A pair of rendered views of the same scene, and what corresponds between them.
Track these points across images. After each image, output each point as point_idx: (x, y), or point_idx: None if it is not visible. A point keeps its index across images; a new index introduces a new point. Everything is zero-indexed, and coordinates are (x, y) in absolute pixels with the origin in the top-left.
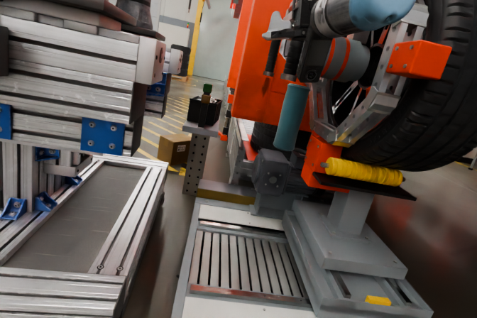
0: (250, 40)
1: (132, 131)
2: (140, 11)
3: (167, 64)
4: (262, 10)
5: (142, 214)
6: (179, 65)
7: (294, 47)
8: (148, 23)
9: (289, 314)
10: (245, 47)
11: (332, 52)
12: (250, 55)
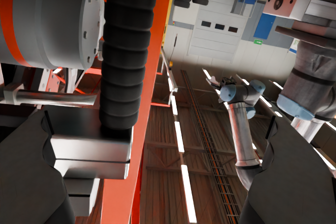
0: (160, 28)
1: None
2: (318, 68)
3: None
4: (145, 65)
5: None
6: None
7: (132, 65)
8: (312, 52)
9: None
10: (166, 18)
11: (7, 34)
12: (158, 8)
